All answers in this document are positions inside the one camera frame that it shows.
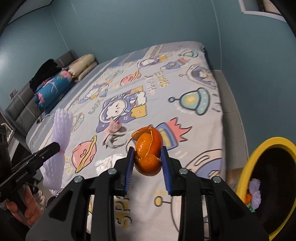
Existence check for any black clothing pile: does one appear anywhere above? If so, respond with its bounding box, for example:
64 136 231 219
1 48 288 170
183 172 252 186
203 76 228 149
29 59 62 93

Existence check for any cartoon space print bedspread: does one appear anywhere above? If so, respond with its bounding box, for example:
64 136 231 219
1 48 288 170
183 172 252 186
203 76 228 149
25 41 226 241

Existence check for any yellow rimmed black trash bin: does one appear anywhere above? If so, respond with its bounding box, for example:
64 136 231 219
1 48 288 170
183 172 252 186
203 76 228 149
236 137 295 240

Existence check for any black charging cable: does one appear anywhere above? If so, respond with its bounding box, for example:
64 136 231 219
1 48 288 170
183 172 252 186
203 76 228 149
34 105 47 125

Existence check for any wall power socket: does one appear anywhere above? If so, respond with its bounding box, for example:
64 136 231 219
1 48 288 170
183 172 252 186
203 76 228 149
9 89 18 99

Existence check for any pink paper scrap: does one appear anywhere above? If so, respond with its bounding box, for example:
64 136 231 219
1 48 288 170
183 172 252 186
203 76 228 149
103 117 126 139

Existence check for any left hand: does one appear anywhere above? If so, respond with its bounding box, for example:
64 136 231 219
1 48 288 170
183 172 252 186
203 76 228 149
6 185 42 226

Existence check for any blue floral folded quilt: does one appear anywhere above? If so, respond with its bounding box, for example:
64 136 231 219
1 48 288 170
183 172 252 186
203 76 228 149
34 70 73 114

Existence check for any grey padded headboard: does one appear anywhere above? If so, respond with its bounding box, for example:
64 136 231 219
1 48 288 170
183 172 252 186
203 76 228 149
4 50 78 138

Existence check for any green snack wrapper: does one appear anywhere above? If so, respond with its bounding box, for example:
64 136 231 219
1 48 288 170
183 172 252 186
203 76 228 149
247 203 255 213

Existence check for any beige folded pillow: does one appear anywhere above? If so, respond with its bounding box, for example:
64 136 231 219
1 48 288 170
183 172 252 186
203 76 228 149
68 54 98 82

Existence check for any orange peel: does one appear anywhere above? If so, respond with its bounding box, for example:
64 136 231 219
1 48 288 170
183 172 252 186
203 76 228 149
132 126 163 176
244 193 252 205

